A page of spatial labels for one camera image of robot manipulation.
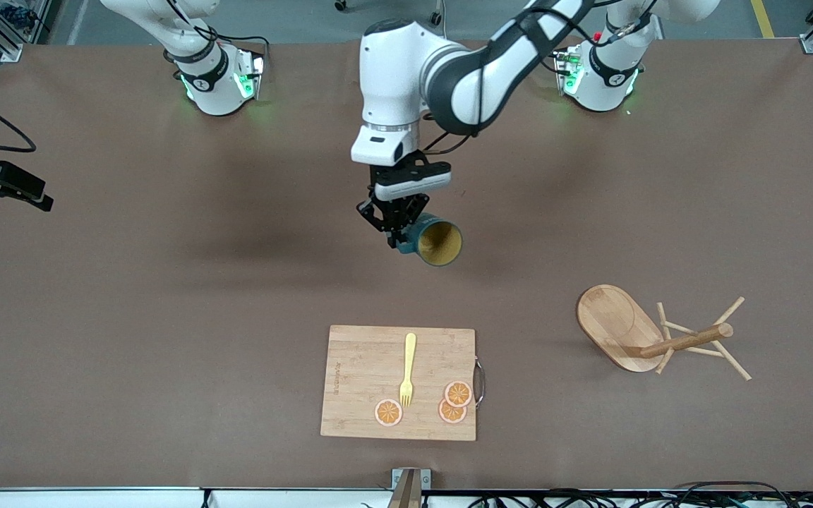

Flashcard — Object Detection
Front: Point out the teal cup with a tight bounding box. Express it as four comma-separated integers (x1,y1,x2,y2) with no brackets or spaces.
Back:
397,214,464,267

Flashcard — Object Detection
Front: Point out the wooden mug tree rack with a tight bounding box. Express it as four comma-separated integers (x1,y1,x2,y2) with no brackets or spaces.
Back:
576,284,753,382

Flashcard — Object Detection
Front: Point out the yellow plastic fork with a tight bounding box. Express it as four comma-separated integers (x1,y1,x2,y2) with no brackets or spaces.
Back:
399,333,418,409

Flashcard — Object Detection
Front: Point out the bamboo cutting board, metal handle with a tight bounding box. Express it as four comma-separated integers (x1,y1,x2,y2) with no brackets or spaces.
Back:
320,325,486,442

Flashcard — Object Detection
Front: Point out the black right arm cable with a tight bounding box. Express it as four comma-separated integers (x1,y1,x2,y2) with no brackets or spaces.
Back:
165,0,270,56

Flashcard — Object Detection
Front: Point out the metal table edge bracket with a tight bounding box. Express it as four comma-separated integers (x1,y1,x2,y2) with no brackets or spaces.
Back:
391,468,432,508

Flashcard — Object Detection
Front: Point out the black cable bundle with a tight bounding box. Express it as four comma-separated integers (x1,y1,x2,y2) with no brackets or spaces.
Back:
466,481,813,508

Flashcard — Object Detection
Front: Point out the black camera on mount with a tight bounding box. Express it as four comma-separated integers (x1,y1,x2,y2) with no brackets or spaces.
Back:
0,148,54,214

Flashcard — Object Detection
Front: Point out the white table edge rail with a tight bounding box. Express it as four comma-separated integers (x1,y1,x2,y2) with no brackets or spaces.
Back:
0,487,813,508

